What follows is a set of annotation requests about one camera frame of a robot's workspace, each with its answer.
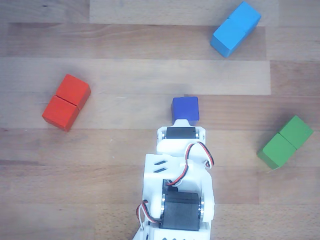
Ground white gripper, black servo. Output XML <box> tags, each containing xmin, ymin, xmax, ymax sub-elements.
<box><xmin>156</xmin><ymin>119</ymin><xmax>207</xmax><ymax>156</ymax></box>

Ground small blue-violet cube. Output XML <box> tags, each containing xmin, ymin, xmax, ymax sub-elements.
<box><xmin>170</xmin><ymin>96</ymin><xmax>200</xmax><ymax>125</ymax></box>

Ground green double block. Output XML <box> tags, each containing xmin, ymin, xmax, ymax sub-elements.
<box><xmin>256</xmin><ymin>115</ymin><xmax>314</xmax><ymax>171</ymax></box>

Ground light blue double block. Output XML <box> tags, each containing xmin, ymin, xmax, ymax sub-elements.
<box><xmin>209</xmin><ymin>0</ymin><xmax>262</xmax><ymax>59</ymax></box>

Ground red double block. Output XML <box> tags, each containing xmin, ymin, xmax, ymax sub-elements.
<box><xmin>41</xmin><ymin>73</ymin><xmax>92</xmax><ymax>133</ymax></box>

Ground wrist servo cable loop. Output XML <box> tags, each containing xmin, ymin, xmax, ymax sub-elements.
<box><xmin>165</xmin><ymin>141</ymin><xmax>216</xmax><ymax>187</ymax></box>

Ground forearm servo cable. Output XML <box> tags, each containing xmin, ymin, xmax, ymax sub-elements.
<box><xmin>135</xmin><ymin>199</ymin><xmax>157</xmax><ymax>230</ymax></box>

